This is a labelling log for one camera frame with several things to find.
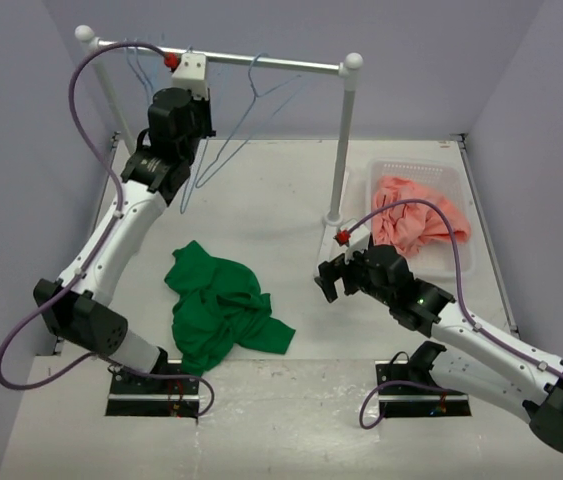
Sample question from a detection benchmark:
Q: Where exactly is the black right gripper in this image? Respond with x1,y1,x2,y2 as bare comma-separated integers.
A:
315,245,394,307

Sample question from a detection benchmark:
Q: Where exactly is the blue hanger with shirt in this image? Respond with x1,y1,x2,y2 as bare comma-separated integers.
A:
178,47,235,216

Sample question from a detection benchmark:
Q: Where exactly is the green t shirt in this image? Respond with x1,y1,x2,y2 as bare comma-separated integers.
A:
164,241,296,376

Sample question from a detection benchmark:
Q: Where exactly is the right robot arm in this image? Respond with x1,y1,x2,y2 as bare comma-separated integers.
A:
315,246,563,454

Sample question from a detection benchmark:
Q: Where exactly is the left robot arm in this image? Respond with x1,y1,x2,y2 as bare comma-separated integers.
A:
33,87,215,393

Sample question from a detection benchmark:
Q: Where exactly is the blue hanger middle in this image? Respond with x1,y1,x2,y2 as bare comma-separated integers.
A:
194,52,302,189

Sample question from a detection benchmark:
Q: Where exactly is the pink t shirt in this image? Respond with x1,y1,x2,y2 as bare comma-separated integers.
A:
370,175,471,258

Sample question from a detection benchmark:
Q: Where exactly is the blue hanger far left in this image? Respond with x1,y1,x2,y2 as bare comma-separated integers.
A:
124,47,155,95

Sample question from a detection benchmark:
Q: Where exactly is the white metal clothes rack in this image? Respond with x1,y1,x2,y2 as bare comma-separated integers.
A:
74,24,365,261

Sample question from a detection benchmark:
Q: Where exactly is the white plastic laundry basket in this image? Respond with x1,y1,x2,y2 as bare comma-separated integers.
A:
365,157,477,281

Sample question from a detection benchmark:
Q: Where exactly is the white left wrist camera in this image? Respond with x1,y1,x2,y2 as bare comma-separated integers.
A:
171,51,210,100

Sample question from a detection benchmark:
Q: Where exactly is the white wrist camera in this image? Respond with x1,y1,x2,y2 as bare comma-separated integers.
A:
334,225,371,263
171,51,210,100

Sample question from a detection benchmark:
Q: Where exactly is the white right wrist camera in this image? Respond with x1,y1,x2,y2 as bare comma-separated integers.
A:
334,225,371,263

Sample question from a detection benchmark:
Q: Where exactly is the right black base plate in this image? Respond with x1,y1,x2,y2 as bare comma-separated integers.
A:
375,360,472,419

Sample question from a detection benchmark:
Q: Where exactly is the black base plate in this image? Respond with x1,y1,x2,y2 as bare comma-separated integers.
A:
375,360,472,419
105,366,200,418

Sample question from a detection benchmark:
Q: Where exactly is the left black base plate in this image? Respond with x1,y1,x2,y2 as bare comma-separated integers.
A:
105,366,200,418

